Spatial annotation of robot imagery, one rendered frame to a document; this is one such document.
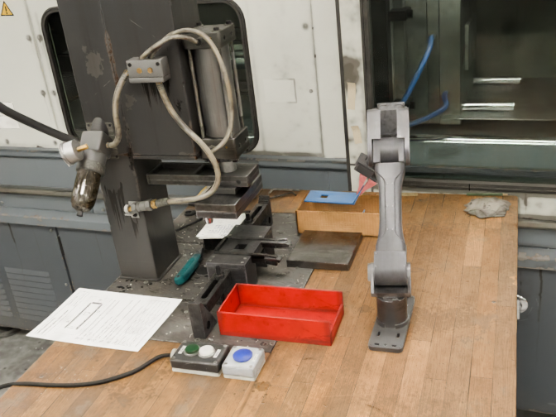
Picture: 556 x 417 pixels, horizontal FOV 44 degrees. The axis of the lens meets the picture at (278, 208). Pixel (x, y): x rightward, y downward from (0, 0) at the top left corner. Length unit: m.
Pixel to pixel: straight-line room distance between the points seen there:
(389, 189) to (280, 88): 0.82
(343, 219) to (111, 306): 0.64
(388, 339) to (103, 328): 0.65
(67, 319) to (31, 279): 1.43
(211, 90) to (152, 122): 0.16
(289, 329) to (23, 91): 1.63
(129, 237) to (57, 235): 1.19
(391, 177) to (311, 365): 0.43
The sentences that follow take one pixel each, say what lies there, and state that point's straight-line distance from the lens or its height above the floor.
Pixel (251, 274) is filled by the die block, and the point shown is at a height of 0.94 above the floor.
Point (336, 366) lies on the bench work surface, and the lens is 1.38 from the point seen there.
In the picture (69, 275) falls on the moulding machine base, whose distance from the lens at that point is 2.99.
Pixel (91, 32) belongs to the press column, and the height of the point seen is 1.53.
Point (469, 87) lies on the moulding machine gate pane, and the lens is 2.00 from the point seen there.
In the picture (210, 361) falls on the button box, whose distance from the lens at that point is 1.39.
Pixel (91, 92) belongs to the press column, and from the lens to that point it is 1.63.
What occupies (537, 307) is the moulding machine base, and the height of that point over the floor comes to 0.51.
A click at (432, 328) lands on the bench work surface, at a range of 1.48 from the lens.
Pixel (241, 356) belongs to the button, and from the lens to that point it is 1.38.
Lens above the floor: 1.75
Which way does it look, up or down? 25 degrees down
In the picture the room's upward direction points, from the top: 7 degrees counter-clockwise
